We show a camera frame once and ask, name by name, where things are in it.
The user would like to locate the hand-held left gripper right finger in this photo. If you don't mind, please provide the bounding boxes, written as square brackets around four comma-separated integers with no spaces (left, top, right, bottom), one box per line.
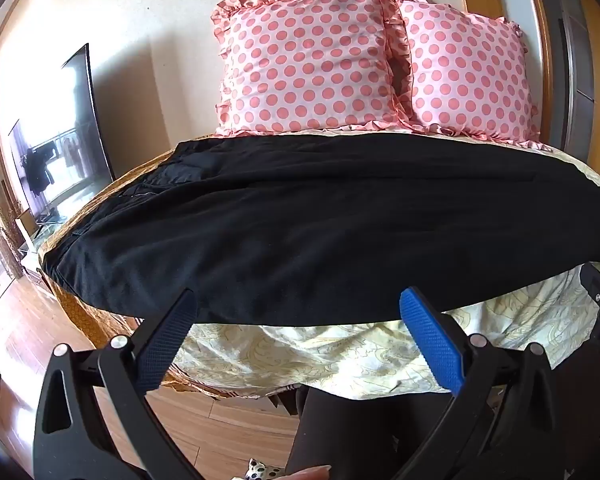
[395,287,563,480]

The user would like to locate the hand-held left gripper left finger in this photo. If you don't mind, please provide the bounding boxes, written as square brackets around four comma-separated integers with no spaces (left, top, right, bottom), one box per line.
[32,287,206,480]

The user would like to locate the black pants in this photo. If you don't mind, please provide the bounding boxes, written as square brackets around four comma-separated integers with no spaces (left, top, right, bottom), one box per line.
[39,130,600,326]

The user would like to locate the person's left hand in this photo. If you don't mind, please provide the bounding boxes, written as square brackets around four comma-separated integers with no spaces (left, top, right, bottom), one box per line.
[284,465,332,480]

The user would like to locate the golden bed skirt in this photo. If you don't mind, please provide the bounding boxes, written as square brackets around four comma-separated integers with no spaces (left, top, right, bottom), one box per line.
[39,260,261,402]

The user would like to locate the person's legs in black trousers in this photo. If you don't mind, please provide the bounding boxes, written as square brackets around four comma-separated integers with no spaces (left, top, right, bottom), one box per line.
[284,385,501,480]

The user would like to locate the glass television stand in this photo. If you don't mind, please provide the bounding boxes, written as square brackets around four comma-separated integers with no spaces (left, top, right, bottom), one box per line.
[15,205,73,257]

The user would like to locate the black television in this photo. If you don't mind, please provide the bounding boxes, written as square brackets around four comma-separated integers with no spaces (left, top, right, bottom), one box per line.
[7,44,116,217]

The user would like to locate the dark door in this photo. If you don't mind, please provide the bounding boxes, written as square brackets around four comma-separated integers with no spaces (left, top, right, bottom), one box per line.
[530,0,600,166]

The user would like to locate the small pink polka-dot pillow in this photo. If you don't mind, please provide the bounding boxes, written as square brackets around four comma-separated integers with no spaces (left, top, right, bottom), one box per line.
[387,0,551,152]

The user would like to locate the large pink polka-dot pillow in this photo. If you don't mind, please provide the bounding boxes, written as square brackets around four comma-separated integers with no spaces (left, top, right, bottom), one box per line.
[210,0,406,137]

